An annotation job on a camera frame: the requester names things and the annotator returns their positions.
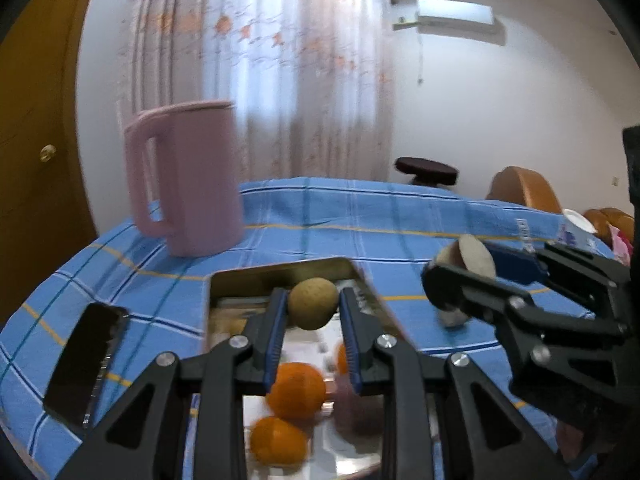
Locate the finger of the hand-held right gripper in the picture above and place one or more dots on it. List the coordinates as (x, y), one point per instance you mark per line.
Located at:
(515, 262)
(465, 297)

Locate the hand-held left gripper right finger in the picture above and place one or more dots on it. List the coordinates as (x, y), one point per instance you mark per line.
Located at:
(350, 340)

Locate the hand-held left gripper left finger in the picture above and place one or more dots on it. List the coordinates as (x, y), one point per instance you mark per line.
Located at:
(276, 330)

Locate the cut brown cylindrical piece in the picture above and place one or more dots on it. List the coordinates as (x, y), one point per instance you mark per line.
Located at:
(472, 257)
(452, 317)

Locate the brown kiwi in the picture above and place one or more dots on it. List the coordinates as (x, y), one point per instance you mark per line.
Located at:
(312, 304)

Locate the large orange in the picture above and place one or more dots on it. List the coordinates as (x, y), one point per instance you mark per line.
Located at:
(295, 390)

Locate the pink tin box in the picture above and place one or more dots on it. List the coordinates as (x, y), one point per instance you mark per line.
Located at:
(345, 460)

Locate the white mug with blue print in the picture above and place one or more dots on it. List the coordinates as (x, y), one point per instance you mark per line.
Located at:
(575, 232)

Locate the brown leather armchair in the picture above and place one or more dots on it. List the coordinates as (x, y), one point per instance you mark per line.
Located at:
(525, 190)

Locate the brown leather sofa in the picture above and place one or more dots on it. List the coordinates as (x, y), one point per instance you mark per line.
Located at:
(607, 217)

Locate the pink floral cloth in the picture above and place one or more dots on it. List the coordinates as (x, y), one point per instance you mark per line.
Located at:
(621, 247)

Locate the blue checked tablecloth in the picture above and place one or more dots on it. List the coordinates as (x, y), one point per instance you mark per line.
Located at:
(325, 220)

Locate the dark round stool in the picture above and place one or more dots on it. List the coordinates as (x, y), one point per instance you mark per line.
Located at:
(425, 167)

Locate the pink plastic pitcher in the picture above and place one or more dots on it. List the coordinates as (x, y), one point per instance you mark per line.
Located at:
(200, 185)

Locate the black smartphone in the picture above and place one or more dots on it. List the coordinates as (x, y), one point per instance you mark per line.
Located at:
(82, 365)

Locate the white air conditioner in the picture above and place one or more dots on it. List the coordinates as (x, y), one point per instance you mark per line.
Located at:
(450, 15)

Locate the floral sheer curtain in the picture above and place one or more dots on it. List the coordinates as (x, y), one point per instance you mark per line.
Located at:
(260, 60)

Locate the brass door knob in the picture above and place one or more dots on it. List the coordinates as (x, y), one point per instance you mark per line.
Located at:
(48, 152)

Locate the wooden door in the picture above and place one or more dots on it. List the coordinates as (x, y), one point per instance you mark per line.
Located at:
(40, 85)

